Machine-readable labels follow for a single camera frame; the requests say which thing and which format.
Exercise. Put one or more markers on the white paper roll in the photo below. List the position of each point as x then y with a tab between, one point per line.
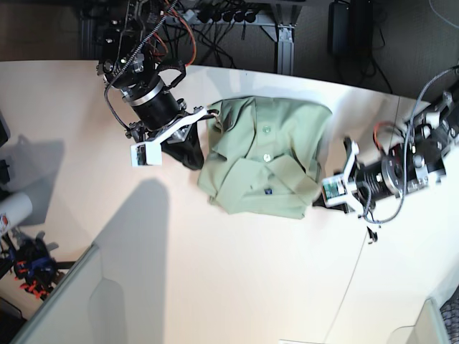
14	209

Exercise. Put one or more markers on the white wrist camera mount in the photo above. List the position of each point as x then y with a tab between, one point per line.
341	189
179	139

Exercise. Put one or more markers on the white partition panel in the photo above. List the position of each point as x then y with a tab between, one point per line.
429	327
107	297

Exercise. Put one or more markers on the black power adapter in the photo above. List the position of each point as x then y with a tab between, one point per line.
338	29
361	24

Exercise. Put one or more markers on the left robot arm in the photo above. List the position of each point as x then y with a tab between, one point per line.
410	158

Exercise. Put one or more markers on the black clamps with orange tips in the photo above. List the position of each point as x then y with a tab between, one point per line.
32	264

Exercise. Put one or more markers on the aluminium frame post left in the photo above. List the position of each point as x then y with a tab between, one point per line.
87	46

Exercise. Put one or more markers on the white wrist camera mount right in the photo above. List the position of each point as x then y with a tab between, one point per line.
179	139

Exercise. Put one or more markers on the white partition panel right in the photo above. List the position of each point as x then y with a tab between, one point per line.
429	327

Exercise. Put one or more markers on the aluminium table leg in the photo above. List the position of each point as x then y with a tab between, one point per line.
285	18

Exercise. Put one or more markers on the black power adapter left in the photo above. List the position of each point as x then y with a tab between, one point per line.
338	29

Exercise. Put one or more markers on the light green T-shirt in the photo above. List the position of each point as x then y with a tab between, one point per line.
263	155

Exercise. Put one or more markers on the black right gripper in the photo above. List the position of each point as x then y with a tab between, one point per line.
188	152

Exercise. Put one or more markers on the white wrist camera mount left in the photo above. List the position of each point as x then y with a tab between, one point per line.
341	189

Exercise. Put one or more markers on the black power strip with plugs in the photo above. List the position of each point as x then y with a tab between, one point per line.
227	16

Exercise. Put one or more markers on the white partition panel left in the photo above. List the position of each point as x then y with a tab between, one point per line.
107	297

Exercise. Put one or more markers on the black power adapter right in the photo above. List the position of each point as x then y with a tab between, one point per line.
361	24

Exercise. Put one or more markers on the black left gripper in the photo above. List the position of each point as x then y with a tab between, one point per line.
379	180

